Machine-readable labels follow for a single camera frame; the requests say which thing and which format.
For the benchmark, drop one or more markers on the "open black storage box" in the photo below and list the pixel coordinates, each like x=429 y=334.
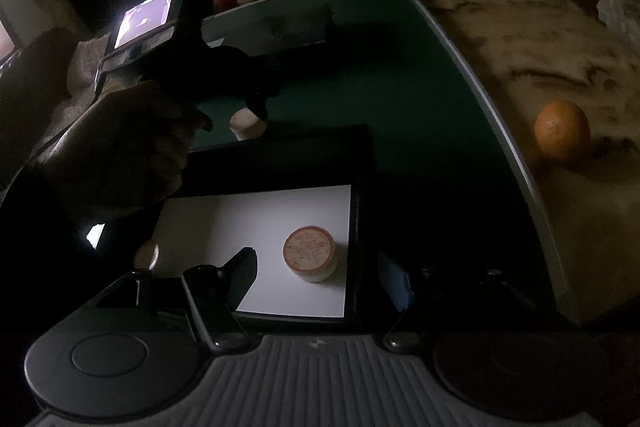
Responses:
x=257 y=194

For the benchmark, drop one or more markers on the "dark green desk mat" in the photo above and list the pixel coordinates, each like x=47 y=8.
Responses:
x=444 y=191

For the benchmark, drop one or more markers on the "white fluffy cushion right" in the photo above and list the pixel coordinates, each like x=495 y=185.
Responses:
x=621 y=17

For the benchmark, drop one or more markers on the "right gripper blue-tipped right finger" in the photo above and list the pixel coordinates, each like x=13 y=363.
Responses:
x=399 y=287

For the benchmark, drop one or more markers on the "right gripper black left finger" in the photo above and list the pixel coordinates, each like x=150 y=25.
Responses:
x=213 y=295

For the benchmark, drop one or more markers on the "orange fruit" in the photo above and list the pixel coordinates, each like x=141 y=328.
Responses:
x=562 y=131

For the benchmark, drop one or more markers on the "beige fluffy blanket left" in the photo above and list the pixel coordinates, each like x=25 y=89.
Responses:
x=78 y=78

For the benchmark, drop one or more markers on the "round wooden container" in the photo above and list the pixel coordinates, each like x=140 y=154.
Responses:
x=147 y=256
x=310 y=253
x=245 y=125

